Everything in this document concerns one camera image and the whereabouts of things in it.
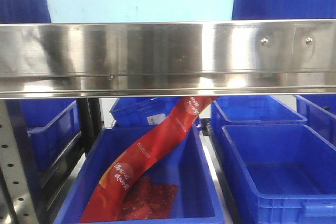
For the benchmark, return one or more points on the blue bin rear middle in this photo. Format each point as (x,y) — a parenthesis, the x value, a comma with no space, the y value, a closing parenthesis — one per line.
(142,111)

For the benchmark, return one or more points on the blue bin neighbouring shelf left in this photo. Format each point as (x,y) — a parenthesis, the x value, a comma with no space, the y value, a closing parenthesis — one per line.
(51,125)

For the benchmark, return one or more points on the blue bin rear right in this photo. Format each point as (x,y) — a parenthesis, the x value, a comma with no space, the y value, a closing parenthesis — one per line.
(252,110)

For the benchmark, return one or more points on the red snack package strip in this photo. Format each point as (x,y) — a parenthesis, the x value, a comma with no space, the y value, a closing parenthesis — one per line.
(106,200)

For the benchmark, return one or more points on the red dried meat packet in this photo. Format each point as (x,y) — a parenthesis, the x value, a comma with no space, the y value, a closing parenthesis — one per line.
(148,200)

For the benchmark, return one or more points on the empty blue bin front right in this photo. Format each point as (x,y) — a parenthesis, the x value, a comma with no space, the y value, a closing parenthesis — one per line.
(280,173)

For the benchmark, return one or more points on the blue bin far right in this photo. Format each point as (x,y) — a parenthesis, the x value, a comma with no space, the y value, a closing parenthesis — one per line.
(319,109)

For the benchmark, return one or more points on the perforated steel upright post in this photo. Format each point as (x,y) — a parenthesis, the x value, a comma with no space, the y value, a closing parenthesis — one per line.
(17,163)

